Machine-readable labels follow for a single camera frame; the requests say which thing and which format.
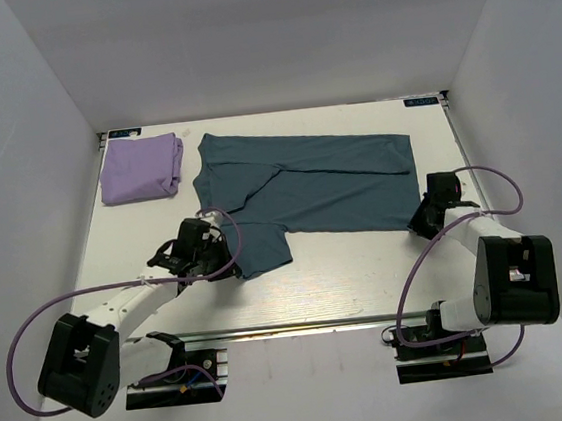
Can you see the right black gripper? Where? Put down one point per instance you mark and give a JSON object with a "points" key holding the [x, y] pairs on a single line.
{"points": [[417, 223]]}

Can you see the left blue table sticker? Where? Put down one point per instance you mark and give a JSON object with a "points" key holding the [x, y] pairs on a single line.
{"points": [[124, 133]]}

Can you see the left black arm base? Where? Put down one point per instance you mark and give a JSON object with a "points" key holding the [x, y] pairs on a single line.
{"points": [[162, 370]]}

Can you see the right blue table sticker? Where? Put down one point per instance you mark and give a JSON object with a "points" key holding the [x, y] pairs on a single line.
{"points": [[421, 101]]}

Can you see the folded lavender t-shirt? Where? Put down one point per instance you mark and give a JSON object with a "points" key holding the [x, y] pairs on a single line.
{"points": [[141, 169]]}

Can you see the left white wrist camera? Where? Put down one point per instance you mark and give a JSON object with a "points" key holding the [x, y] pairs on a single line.
{"points": [[213, 218]]}

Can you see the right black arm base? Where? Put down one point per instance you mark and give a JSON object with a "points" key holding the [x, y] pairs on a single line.
{"points": [[465, 357]]}

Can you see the dark teal t-shirt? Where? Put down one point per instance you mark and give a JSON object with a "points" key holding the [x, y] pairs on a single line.
{"points": [[272, 186]]}

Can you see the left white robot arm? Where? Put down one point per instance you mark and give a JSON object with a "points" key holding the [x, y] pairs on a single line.
{"points": [[91, 357]]}

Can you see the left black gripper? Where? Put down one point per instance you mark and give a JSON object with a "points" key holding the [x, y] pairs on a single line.
{"points": [[220, 243]]}

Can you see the blue table sticker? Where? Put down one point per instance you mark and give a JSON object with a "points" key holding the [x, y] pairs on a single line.
{"points": [[124, 133], [421, 101]]}

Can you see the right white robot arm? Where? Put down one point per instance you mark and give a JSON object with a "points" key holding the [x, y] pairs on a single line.
{"points": [[515, 276]]}

